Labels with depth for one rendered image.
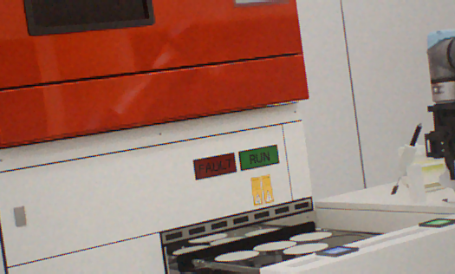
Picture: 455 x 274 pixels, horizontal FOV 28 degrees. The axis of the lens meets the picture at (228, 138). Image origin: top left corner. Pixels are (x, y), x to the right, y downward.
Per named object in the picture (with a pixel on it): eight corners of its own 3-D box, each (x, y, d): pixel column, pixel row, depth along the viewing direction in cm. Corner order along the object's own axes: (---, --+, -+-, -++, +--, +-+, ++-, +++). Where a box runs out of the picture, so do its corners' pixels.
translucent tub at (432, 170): (406, 191, 228) (402, 164, 228) (432, 186, 230) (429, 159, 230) (421, 192, 221) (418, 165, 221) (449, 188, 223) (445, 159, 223)
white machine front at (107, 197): (15, 339, 193) (-15, 150, 191) (315, 255, 238) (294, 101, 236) (20, 342, 191) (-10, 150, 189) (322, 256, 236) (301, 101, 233)
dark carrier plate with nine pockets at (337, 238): (198, 262, 211) (198, 259, 211) (315, 231, 230) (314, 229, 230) (289, 276, 182) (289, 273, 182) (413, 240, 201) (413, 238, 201)
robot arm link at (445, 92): (474, 79, 197) (446, 81, 192) (476, 101, 197) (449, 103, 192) (447, 82, 203) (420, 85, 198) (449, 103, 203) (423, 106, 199)
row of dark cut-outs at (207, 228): (162, 244, 211) (160, 233, 211) (310, 208, 235) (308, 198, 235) (163, 244, 211) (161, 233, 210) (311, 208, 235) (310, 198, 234)
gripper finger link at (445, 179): (446, 201, 201) (443, 159, 201) (467, 201, 196) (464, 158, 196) (436, 202, 199) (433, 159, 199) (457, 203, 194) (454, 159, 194)
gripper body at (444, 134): (450, 157, 204) (445, 102, 204) (480, 156, 197) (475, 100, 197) (425, 160, 200) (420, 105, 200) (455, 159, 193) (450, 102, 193)
